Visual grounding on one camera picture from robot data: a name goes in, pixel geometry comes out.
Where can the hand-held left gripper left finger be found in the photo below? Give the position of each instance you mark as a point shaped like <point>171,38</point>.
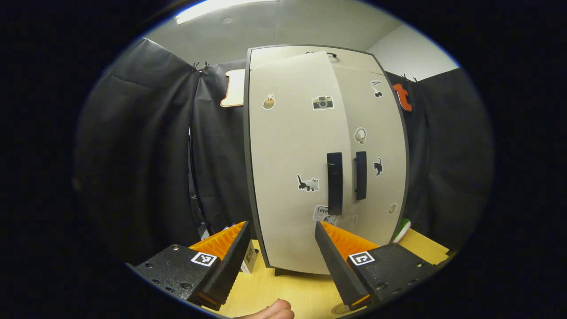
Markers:
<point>230,270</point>

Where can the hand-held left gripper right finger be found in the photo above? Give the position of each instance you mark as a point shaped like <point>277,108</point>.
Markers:
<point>336,270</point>

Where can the round brown coaster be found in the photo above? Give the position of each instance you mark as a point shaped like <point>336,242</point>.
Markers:
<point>341,309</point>

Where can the white cabinet door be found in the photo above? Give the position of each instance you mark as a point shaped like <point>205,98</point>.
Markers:
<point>381,133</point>
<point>288,146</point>

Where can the white and grey cabinet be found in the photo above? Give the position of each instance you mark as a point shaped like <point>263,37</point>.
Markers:
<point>246,133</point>

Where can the toy watermelon slice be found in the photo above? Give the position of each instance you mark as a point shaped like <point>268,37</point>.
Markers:
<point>402,230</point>

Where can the black backdrop cloth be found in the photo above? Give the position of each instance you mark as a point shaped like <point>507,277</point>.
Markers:
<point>146,146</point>

